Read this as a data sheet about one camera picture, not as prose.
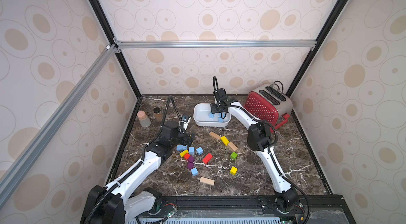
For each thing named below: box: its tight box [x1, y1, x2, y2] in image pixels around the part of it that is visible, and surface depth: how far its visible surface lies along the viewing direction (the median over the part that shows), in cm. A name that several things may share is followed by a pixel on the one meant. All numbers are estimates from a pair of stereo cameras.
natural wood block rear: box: [208, 131, 221, 140], surface depth 99 cm
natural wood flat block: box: [199, 176, 216, 186], surface depth 83 cm
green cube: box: [229, 151, 238, 161], surface depth 90 cm
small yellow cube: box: [229, 165, 238, 176], surface depth 85 cm
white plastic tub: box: [193, 103, 232, 128], surface depth 106 cm
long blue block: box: [176, 144, 188, 152], surface depth 94 cm
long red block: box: [201, 153, 214, 165], surface depth 91 cm
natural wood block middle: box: [227, 141, 238, 152], surface depth 93 cm
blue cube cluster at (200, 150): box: [196, 146, 204, 156], surface depth 91 cm
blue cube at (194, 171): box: [190, 166, 199, 177], surface depth 84 cm
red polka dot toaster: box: [244, 80, 294, 129], surface depth 96 cm
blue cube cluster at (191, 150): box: [188, 146, 196, 155], surface depth 91 cm
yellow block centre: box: [220, 135, 230, 146], surface depth 97 cm
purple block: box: [186, 155, 196, 170], surface depth 89 cm
